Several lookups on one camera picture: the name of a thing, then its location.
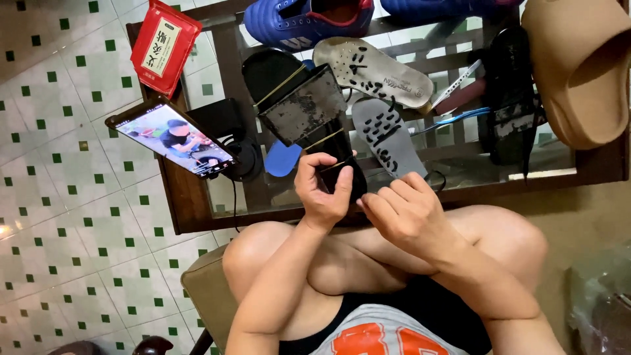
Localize person's right hand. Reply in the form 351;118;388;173
357;171;467;265

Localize person's left hand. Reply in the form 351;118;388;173
294;152;356;233

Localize black worn sandal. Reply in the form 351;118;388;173
241;48;368;204

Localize grey perforated insole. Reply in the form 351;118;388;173
351;97;429;180

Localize yellow rubber band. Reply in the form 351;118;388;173
303;128;346;152
319;156;357;174
253;64;309;107

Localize black shorts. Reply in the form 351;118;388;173
278;275;494;355

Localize blue insole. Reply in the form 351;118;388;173
264;138;303;178

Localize beige perforated insole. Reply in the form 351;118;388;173
312;36;434;110

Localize person's right leg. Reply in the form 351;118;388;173
340;204;551;296

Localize person's leg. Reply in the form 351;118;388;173
221;220;412;341
340;204;551;296

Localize grey shirt orange print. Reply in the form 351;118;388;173
308;304;471;355

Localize person's left leg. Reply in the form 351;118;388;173
221;220;412;341

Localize black phone stand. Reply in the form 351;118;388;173
186;98;265;183

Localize blue football shoe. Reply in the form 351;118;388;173
380;0;526;24
243;0;375;53

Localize wooden glass-top table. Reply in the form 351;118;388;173
125;0;631;235

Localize tan cushioned stool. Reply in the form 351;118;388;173
180;244;243;355

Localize black smartphone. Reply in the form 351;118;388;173
105;96;240;180

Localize tan foam slide sandal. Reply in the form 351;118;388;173
521;0;631;151

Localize clear plastic bag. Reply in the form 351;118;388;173
563;246;631;355

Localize red paper packet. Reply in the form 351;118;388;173
129;0;203;99

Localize dark wooden furniture part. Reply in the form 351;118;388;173
47;335;174;355

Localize black cord loop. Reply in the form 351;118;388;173
423;170;447;194

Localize red handled tool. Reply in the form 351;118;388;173
434;78;490;117

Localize black strappy sandal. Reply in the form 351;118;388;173
473;26;549;182

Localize black charging cable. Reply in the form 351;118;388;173
230;178;242;233

